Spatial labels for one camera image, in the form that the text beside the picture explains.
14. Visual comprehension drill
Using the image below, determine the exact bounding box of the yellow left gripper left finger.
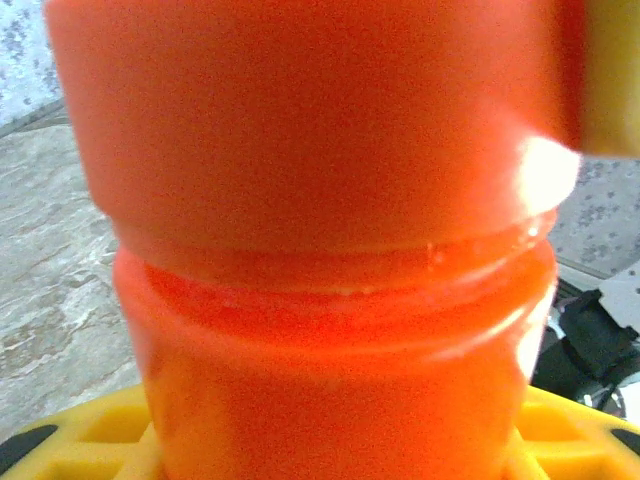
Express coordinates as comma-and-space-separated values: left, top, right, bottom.
0, 386, 167, 480

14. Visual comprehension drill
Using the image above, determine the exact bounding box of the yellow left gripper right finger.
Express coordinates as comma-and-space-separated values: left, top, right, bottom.
503, 386, 640, 480

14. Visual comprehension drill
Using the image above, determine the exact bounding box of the orange bottle cap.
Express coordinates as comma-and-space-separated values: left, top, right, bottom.
42, 0, 585, 254

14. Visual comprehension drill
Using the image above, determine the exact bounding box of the orange cylinder block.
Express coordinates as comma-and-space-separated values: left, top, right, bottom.
112, 209, 560, 480

